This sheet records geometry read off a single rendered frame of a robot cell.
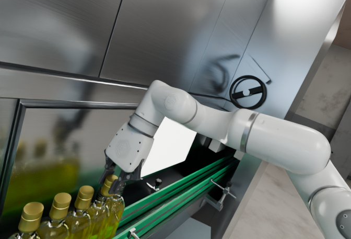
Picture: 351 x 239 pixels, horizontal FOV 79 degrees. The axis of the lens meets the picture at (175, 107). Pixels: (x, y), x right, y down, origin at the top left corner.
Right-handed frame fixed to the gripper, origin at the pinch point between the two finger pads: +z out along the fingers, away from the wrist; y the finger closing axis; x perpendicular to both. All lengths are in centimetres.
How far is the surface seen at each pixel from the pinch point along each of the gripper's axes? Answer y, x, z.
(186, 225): 6, 70, 24
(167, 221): 4.2, 44.5, 18.1
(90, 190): -0.9, -4.5, 2.9
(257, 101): 4, 85, -55
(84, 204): 0.2, -5.1, 5.8
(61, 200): -0.8, -11.3, 4.8
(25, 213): -0.7, -17.6, 6.8
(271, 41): -4, 76, -89
